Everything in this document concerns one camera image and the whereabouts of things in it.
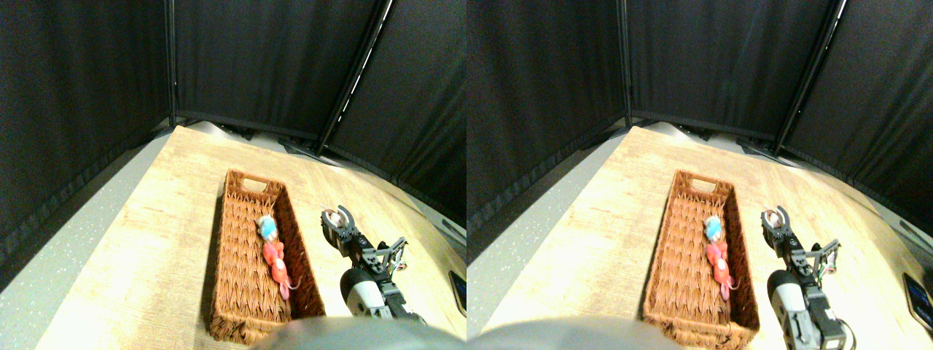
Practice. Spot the black curtain stand pole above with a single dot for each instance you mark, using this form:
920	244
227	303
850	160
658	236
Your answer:
333	124
625	58
170	58
787	124

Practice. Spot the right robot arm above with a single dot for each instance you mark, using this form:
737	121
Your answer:
791	306
362	295

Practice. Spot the black bracket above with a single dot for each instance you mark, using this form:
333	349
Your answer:
831	249

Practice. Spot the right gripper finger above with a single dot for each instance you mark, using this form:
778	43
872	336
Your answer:
772	232
332	232
791	224
353	224

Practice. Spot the red toy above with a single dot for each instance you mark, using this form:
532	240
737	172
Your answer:
277	266
720	266

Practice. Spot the brown wicker basket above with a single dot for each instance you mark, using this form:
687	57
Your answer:
678	277
240	277

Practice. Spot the black curtain stand foot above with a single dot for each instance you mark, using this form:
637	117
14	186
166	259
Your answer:
306	149
762	151
240	133
696	133

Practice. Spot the black phone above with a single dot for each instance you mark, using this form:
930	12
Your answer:
920	300
459	292

